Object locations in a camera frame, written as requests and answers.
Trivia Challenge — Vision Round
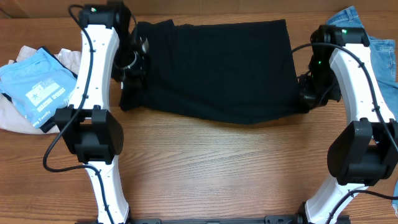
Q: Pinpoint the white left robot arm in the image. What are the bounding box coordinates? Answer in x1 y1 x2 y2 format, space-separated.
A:
55 1 149 223

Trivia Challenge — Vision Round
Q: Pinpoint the pale pink folded garment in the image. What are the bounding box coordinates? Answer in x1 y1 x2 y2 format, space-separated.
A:
0 45 82 135

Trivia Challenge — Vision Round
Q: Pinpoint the black t-shirt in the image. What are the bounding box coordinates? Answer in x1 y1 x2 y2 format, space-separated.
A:
119 20 308 124

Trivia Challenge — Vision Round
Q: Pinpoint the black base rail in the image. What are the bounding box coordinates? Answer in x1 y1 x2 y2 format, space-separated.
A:
126 214 351 224

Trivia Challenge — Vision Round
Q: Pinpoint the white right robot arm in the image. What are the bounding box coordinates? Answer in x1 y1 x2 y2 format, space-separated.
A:
290 25 397 223

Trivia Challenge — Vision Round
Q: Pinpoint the light blue printed t-shirt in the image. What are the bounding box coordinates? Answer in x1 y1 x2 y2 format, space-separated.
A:
1 47 77 129

